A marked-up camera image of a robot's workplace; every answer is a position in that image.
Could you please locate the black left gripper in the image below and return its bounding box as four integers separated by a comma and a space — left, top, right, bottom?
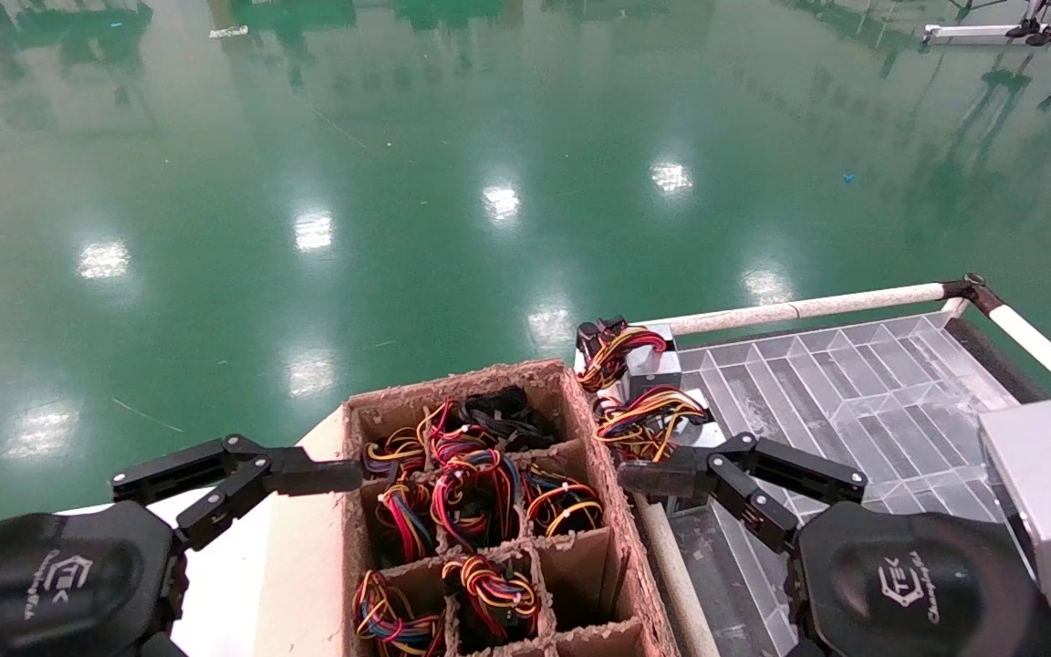
0, 500, 190, 657

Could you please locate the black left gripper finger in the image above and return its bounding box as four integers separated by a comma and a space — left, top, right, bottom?
110, 434, 363, 551

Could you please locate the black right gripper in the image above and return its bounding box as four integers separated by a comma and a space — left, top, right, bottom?
617, 433, 1051, 657

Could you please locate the silver power supply with cables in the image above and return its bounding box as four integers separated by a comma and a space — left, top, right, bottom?
593, 384, 714, 464
577, 316, 683, 396
442, 554, 542, 641

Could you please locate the brown cardboard divider box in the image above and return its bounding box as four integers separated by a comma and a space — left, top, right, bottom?
341, 359, 682, 657

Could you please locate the clear plastic divided tray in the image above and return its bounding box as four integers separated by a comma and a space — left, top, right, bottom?
670, 312, 1021, 657

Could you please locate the black pipe corner joint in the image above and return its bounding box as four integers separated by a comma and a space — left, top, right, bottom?
941, 273, 1006, 317

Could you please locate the person with black shoes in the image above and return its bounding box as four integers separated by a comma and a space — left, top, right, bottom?
1004, 0, 1051, 47

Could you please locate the power supply with orange-blue cables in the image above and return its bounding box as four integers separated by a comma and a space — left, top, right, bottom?
362, 422, 428, 477

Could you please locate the beige frame pipe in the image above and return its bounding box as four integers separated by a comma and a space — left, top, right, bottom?
633, 495, 723, 657

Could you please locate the power supply with multicolour cables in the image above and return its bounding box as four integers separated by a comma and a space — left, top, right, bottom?
351, 569, 446, 657
374, 476, 437, 563
431, 449, 524, 554
524, 464, 606, 537

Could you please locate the power supply with red cables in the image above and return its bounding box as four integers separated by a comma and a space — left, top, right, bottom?
421, 400, 492, 468

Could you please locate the power supply with black cables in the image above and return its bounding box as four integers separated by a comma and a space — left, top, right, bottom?
460, 385, 560, 450

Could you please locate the long white frame pipe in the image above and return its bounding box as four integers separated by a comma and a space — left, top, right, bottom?
661, 282, 972, 338

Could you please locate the short white frame pipe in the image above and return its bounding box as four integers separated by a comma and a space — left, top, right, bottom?
986, 304, 1051, 408

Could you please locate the white metal floor frame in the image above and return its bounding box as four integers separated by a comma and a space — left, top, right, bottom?
922, 16, 1051, 98

